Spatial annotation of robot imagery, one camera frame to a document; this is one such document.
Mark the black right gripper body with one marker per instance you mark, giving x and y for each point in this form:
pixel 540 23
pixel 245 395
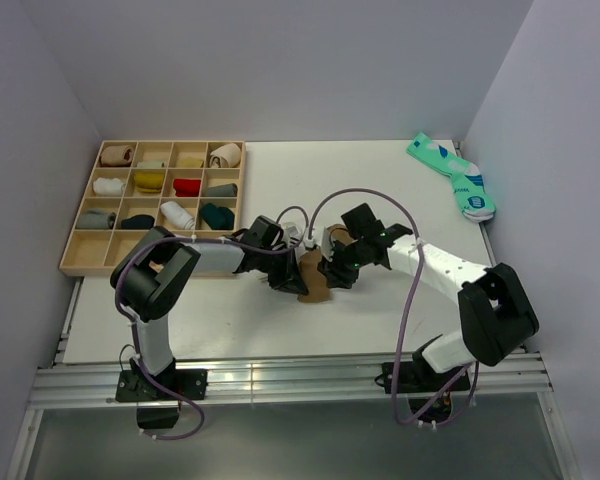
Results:
pixel 346 263

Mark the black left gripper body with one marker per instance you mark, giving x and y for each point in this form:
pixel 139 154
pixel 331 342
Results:
pixel 269 261

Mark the tan ribbed sock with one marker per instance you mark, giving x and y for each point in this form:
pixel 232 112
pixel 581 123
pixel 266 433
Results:
pixel 316 282

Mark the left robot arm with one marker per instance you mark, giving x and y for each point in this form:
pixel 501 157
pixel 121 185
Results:
pixel 152 277

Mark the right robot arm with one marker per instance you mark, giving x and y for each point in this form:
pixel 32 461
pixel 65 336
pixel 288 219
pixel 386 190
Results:
pixel 495 314

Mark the dark teal rolled sock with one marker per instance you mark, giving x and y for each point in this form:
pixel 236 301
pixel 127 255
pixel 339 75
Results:
pixel 217 217

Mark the grey green rolled sock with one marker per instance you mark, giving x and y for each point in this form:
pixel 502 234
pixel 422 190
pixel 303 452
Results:
pixel 228 190

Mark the wooden compartment tray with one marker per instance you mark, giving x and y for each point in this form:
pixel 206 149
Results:
pixel 97 252

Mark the beige white rolled sock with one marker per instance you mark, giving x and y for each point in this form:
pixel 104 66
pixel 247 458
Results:
pixel 225 156

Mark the cream yellow rolled sock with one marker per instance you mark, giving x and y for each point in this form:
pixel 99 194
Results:
pixel 190 162

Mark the navy rolled sock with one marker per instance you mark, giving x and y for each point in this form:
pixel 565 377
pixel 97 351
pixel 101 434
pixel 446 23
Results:
pixel 137 222

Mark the mustard yellow rolled sock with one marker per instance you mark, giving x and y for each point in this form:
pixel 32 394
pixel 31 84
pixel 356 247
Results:
pixel 149 182

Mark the pale green rolled sock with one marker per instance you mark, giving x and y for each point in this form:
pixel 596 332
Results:
pixel 151 164

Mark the teal patterned sock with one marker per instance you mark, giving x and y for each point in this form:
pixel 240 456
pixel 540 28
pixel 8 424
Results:
pixel 465 177

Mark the beige rolled sock with red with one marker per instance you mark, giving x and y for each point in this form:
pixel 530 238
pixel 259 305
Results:
pixel 116 155

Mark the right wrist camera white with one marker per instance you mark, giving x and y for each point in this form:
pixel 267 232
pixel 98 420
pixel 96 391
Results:
pixel 321 238

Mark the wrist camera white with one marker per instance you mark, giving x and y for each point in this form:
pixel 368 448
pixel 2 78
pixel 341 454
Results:
pixel 291 231
pixel 321 238

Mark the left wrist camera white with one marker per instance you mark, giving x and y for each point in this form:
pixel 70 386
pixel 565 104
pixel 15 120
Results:
pixel 291 231

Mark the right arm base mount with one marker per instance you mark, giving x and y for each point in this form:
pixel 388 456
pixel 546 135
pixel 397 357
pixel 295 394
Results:
pixel 413 380

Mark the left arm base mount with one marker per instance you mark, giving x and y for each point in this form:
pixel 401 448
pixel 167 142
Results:
pixel 133 387

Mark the aluminium frame rail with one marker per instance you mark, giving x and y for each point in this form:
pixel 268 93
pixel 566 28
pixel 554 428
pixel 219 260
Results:
pixel 330 378

